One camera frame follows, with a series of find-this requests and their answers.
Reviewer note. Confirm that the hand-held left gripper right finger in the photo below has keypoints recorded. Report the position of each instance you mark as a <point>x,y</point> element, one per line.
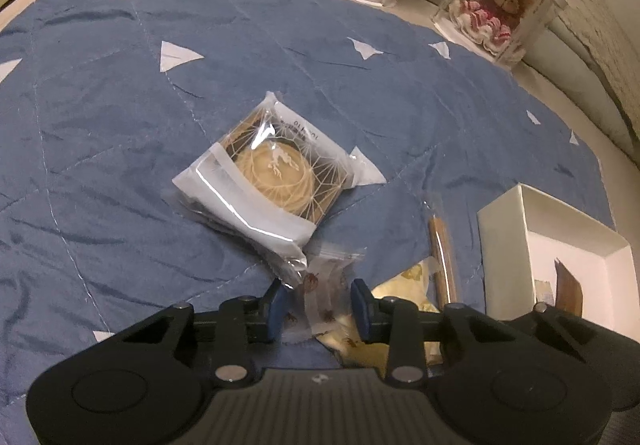
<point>361,315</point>

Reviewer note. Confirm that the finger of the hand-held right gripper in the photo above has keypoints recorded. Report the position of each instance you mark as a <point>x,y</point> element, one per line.
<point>560,325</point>

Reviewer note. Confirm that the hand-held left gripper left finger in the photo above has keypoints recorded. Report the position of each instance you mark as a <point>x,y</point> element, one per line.
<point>277,312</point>

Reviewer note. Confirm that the cream printed snack packet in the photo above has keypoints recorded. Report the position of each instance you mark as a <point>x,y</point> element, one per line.
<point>325,285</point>

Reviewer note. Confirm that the white cardboard box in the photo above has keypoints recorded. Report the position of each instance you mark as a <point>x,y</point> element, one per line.
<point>505,250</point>

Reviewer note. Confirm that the clear round pastry packet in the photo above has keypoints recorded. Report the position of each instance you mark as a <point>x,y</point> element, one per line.
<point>270,170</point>

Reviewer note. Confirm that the blue quilt with white triangles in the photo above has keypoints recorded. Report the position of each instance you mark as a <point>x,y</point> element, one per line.
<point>100,125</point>

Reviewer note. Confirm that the clear display box pink flowers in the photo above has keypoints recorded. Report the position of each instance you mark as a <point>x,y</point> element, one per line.
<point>490,15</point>

